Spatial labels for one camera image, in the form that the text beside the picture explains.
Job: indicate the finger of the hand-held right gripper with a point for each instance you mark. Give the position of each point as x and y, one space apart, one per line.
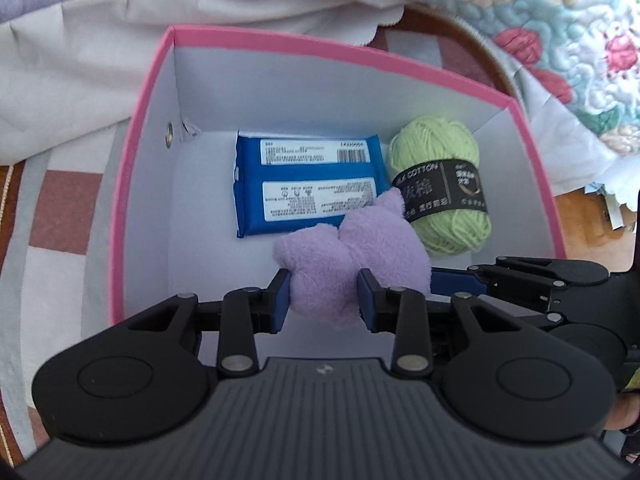
457 281

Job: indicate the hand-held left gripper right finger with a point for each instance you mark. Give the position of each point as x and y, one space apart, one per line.
365 300

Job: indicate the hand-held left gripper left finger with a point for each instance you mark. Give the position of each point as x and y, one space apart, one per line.
281 300

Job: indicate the purple plush toy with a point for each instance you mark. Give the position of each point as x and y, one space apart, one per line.
370 245

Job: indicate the blue wet wipes pack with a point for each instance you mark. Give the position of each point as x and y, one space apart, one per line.
300 195

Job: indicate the green yarn ball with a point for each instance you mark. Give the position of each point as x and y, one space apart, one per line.
435 140

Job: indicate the pink cardboard box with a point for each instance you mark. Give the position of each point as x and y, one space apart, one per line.
150 210

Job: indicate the pile of papers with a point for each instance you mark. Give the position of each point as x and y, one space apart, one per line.
612 205

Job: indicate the checked floor rug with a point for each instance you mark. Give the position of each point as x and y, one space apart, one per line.
50 260

